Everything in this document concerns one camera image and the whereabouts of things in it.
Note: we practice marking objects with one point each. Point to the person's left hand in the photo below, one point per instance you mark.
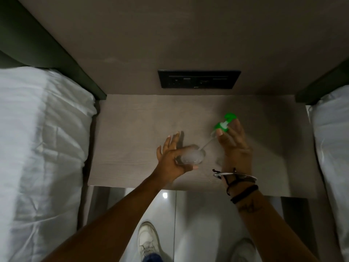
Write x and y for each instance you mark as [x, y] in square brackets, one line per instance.
[167, 162]

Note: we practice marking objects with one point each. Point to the person's right hand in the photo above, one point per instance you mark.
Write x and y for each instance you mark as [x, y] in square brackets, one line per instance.
[235, 152]

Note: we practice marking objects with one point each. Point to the person's left middle finger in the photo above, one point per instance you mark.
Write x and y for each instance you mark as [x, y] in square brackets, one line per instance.
[176, 139]

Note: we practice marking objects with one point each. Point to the person's right thumb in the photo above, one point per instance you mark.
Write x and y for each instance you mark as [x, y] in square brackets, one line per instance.
[221, 136]

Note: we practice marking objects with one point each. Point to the person's left thumb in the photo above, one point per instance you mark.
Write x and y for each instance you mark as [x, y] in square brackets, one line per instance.
[189, 166]

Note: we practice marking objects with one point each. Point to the person's left little finger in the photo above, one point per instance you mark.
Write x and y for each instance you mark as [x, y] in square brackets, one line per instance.
[158, 152]

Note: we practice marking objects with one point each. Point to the clear plastic bottle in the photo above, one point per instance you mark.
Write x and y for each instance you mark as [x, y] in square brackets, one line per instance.
[190, 156]

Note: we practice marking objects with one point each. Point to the green pump dispenser head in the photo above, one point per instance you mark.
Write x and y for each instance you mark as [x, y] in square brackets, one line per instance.
[222, 125]

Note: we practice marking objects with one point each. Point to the person's left forearm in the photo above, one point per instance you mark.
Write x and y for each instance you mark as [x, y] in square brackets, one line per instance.
[109, 226]

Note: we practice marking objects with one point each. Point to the person's right forearm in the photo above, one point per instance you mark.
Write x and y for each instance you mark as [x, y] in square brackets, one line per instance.
[270, 229]

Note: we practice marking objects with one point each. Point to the light wooden nightstand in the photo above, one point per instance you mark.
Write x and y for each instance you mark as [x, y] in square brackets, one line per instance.
[131, 133]

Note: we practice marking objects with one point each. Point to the silver bangle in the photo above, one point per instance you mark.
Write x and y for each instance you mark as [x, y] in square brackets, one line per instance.
[240, 175]

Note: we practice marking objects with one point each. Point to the white left shoe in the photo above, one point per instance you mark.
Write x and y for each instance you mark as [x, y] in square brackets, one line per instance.
[148, 238]

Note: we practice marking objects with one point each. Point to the white shoe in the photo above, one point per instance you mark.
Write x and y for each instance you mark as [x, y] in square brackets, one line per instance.
[148, 238]
[244, 251]

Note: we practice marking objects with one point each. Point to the blue jeans leg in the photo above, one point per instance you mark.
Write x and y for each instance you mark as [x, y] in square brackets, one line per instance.
[152, 257]

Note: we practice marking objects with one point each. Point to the white right shoe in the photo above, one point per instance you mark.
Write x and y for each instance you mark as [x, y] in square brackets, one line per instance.
[244, 251]

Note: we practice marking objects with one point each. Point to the dark green headboard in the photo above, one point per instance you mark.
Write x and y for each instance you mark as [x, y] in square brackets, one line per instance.
[321, 87]
[49, 43]

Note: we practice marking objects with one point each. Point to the white bed mattress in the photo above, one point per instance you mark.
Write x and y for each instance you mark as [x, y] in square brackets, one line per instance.
[334, 150]
[38, 160]

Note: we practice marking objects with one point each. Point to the black wall socket panel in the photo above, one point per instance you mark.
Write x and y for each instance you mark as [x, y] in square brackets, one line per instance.
[199, 79]

